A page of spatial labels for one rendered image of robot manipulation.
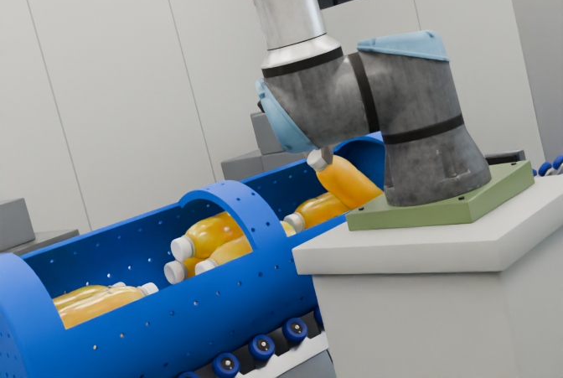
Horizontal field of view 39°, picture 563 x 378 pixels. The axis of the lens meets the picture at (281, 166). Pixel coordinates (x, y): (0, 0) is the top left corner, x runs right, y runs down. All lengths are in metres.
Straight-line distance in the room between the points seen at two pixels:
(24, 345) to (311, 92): 0.50
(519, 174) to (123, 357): 0.62
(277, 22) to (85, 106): 4.27
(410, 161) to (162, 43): 4.78
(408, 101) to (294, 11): 0.19
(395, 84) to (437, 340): 0.34
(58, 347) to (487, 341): 0.56
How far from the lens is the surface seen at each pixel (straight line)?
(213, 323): 1.24
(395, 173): 1.09
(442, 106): 1.08
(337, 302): 1.12
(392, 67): 1.06
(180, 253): 1.35
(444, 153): 1.08
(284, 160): 4.98
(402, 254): 1.01
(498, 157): 1.97
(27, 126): 5.05
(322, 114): 1.06
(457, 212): 1.04
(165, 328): 1.19
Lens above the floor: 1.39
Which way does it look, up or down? 6 degrees down
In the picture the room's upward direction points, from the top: 14 degrees counter-clockwise
